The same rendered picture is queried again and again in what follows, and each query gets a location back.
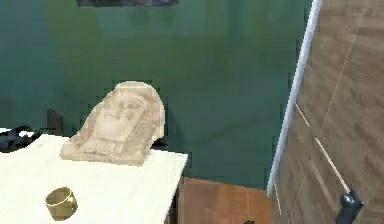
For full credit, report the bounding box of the beige stone bust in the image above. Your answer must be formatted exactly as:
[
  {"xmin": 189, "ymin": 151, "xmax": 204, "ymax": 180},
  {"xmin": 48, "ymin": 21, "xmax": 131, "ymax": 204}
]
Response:
[{"xmin": 59, "ymin": 80, "xmax": 166, "ymax": 167}]

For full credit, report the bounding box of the dark framed wall picture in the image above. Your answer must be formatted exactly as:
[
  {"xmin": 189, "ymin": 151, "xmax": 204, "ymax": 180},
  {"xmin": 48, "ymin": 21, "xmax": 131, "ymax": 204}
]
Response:
[{"xmin": 77, "ymin": 0, "xmax": 180, "ymax": 8}]

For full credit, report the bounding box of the white dining table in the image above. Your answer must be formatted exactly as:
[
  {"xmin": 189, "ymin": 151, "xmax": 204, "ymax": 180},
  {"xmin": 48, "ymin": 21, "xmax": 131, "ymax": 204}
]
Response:
[{"xmin": 0, "ymin": 133, "xmax": 189, "ymax": 224}]

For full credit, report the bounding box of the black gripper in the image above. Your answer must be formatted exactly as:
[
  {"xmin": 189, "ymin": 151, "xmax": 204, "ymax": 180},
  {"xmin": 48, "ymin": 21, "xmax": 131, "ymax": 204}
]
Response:
[{"xmin": 314, "ymin": 137, "xmax": 365, "ymax": 224}]

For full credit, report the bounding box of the black lumpy object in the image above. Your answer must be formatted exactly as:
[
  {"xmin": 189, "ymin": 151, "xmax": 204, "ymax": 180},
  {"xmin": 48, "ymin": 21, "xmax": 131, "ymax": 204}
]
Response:
[{"xmin": 0, "ymin": 124, "xmax": 43, "ymax": 154}]

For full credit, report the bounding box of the black chair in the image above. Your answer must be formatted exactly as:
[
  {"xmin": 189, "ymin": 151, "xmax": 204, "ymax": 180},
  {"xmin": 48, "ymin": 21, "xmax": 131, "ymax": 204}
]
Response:
[{"xmin": 46, "ymin": 108, "xmax": 65, "ymax": 136}]

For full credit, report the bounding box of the brown wooden chair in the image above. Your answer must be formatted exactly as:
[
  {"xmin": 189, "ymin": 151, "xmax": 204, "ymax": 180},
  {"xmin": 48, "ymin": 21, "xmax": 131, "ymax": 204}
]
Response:
[{"xmin": 177, "ymin": 176, "xmax": 274, "ymax": 224}]

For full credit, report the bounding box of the gold round container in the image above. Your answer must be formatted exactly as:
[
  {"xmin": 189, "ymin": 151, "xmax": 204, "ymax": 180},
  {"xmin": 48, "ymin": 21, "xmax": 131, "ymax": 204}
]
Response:
[{"xmin": 45, "ymin": 186, "xmax": 79, "ymax": 222}]

